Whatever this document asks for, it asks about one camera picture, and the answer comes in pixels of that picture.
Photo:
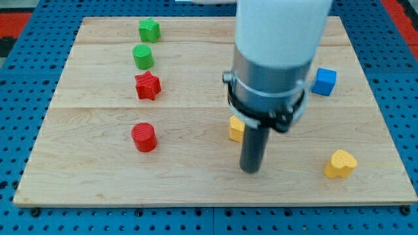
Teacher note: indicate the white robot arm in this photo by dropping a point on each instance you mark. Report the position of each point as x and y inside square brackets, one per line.
[274, 45]

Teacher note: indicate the yellow hexagon block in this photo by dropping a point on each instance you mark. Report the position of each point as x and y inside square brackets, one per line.
[236, 129]

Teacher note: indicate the yellow heart block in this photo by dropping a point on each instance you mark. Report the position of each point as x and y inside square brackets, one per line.
[341, 164]

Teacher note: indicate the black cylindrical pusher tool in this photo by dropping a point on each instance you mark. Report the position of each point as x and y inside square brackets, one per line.
[253, 148]

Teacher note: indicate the red cylinder block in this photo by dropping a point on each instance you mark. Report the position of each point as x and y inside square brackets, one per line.
[144, 137]

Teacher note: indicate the red star block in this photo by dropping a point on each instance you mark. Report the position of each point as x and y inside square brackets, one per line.
[147, 86]

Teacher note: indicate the wooden board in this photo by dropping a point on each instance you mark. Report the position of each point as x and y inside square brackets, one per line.
[85, 157]

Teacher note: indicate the green cylinder block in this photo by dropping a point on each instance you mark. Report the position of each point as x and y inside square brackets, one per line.
[143, 57]

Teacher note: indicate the green star block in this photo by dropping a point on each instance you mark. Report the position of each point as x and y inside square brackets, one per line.
[149, 30]

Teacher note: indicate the blue cube block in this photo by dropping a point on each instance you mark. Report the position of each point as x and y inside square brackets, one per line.
[324, 82]

